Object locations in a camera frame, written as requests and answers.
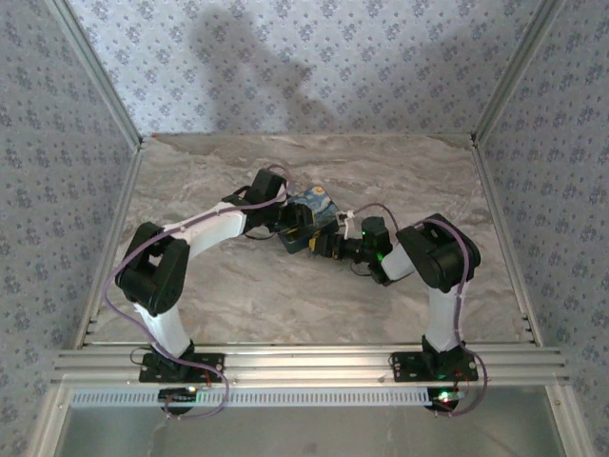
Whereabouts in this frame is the starry night painted box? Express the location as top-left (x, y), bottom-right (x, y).
top-left (274, 186), bottom-right (342, 254)

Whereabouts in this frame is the right controller board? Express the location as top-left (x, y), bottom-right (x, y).
top-left (426, 387), bottom-right (467, 413)

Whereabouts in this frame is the controller board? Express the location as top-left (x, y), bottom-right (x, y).
top-left (158, 387), bottom-right (200, 414)
top-left (426, 387), bottom-right (467, 413)

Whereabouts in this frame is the left controller board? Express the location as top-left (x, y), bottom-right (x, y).
top-left (158, 387), bottom-right (200, 414)

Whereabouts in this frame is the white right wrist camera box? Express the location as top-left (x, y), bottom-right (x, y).
top-left (334, 209), bottom-right (358, 241)

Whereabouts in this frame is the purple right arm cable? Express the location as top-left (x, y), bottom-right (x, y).
top-left (351, 203), bottom-right (491, 418)

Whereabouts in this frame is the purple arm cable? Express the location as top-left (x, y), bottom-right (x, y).
top-left (351, 203), bottom-right (491, 418)
top-left (104, 164), bottom-right (292, 421)

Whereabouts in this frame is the aluminium mounting rail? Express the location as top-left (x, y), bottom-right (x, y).
top-left (50, 346), bottom-right (571, 385)

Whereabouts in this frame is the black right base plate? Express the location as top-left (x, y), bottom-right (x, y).
top-left (390, 351), bottom-right (480, 383)

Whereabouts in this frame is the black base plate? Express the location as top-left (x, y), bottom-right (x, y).
top-left (390, 351), bottom-right (480, 383)
top-left (138, 352), bottom-right (226, 384)

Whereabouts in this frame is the aluminium table side rail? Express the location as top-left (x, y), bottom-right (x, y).
top-left (74, 142), bottom-right (147, 348)
top-left (470, 140), bottom-right (544, 347)

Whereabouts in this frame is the slotted grey cable duct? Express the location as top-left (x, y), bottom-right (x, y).
top-left (69, 386), bottom-right (470, 409)

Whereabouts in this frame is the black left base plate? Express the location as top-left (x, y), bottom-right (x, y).
top-left (138, 352), bottom-right (226, 384)

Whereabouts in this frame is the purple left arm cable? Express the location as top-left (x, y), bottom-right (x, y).
top-left (104, 164), bottom-right (292, 421)

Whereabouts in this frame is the aluminium frame post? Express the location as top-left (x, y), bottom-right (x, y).
top-left (49, 0), bottom-right (146, 149)
top-left (469, 0), bottom-right (568, 146)

